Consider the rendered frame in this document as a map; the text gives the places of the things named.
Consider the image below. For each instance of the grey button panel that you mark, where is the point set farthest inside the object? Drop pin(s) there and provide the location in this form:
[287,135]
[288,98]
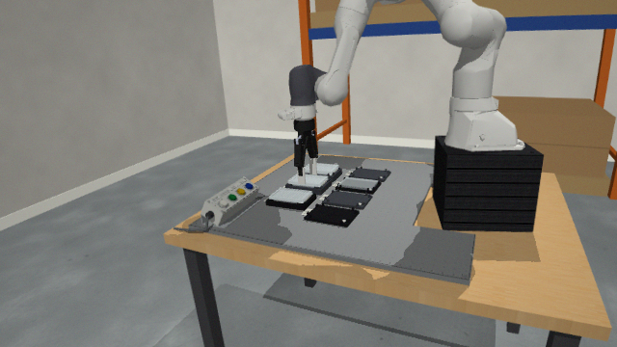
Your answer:
[228,205]

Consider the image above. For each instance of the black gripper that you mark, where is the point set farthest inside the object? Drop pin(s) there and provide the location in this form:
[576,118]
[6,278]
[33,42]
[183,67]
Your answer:
[306,140]

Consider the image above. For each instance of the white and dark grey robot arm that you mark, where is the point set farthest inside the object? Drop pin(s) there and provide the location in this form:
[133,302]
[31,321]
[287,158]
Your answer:
[475,124]

